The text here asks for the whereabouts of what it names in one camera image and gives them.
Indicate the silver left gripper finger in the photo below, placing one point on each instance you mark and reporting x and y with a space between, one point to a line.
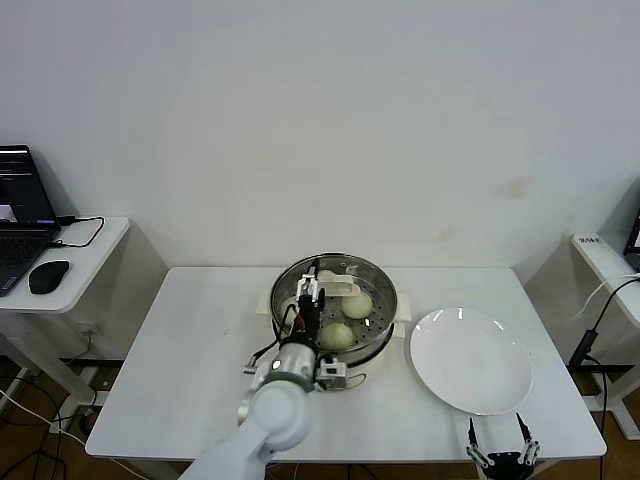
304 287
316 272

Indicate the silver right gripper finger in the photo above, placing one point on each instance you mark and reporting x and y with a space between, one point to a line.
531 450
476 452

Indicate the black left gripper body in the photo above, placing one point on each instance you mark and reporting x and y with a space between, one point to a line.
309 320

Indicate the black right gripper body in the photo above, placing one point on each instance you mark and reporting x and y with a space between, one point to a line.
507 467

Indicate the round glass pot lid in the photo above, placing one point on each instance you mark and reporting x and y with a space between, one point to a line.
345 287

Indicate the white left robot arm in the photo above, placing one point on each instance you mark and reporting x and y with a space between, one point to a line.
280 415

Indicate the stainless steel steamer basket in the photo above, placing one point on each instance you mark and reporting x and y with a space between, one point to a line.
377 346

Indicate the cream electric cooker base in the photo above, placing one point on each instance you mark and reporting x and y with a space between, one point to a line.
372 365

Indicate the large white plate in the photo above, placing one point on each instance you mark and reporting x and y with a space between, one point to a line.
465 360

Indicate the white side table with laptop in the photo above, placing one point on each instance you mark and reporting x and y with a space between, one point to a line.
100 265

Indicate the white printed label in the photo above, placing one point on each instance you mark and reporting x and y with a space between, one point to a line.
590 239

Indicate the black computer mouse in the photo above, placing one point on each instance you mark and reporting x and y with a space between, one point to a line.
47 276

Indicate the black open laptop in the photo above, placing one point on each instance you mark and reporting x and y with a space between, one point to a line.
20 250

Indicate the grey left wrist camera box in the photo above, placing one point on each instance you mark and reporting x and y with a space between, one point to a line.
332 372

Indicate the white wall outlet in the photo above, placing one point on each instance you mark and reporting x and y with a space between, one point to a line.
91 330

